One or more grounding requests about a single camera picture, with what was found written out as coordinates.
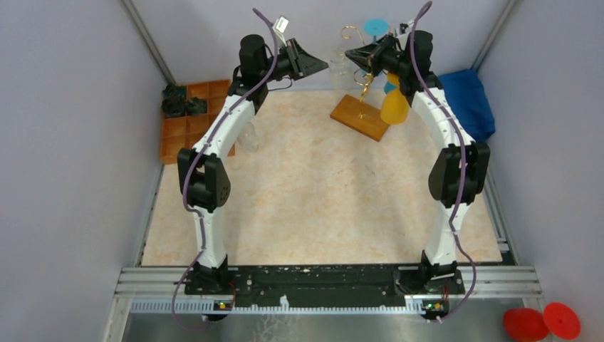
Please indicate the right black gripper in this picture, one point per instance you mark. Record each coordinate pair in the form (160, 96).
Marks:
(377, 51)

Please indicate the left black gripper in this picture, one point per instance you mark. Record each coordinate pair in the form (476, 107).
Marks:
(295, 60)

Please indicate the yellow plastic wine glass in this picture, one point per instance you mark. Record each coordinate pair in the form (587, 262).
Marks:
(394, 106)

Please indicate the clear ribbed wine glass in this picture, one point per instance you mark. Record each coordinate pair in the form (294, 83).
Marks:
(248, 139)

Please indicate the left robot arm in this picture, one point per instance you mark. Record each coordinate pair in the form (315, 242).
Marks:
(203, 179)

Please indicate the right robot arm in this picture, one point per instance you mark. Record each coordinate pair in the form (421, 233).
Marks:
(459, 171)

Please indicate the blue plastic wine glass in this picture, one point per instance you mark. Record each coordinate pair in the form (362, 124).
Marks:
(375, 28)

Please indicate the red plastic wine glass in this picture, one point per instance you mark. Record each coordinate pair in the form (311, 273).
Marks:
(558, 319)

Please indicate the blue cloth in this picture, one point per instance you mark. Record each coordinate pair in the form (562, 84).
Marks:
(466, 96)

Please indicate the black parts in tray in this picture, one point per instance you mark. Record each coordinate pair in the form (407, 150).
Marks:
(176, 104)

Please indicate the orange compartment tray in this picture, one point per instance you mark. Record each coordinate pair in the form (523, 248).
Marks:
(184, 132)

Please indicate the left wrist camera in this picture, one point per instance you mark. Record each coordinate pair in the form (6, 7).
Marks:
(279, 27)

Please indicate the black mounting base rail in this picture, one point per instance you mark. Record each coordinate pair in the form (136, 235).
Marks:
(322, 286)

